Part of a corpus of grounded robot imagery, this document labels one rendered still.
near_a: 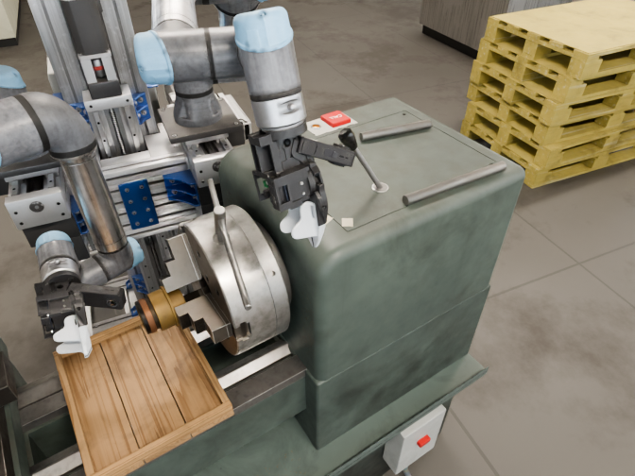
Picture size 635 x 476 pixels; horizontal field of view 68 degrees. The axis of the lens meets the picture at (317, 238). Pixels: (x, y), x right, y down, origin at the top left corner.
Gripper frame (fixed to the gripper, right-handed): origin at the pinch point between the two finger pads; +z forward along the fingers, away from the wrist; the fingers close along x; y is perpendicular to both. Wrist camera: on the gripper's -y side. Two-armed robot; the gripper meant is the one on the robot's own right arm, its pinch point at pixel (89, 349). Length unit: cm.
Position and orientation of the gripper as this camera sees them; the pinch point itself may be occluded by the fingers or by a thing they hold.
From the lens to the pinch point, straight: 102.0
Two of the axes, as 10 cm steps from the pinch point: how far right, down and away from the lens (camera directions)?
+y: -8.6, 1.8, -4.8
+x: 1.7, -7.8, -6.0
